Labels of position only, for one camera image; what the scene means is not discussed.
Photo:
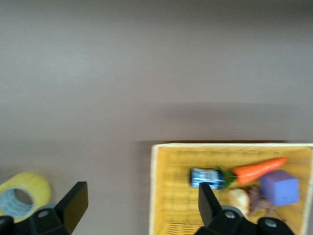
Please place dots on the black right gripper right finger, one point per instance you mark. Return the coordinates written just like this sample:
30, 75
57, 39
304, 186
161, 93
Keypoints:
207, 205

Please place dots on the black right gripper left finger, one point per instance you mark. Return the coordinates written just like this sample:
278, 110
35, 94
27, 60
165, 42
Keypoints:
73, 203

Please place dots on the clear yellowish tape roll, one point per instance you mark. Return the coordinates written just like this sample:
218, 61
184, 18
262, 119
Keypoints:
36, 186

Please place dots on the small dark blue can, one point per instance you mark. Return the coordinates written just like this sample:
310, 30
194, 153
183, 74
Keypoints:
205, 177

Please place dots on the toy bread loaf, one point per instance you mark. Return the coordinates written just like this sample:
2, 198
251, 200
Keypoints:
239, 199

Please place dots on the yellow wicker basket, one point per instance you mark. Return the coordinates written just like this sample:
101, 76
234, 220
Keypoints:
171, 195

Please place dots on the brown toy lion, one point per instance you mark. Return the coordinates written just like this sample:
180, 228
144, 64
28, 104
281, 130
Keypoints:
259, 203

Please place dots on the orange toy carrot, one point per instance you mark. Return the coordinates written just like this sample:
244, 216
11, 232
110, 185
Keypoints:
259, 170

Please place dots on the purple foam cube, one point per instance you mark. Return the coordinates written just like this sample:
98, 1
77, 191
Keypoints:
281, 188

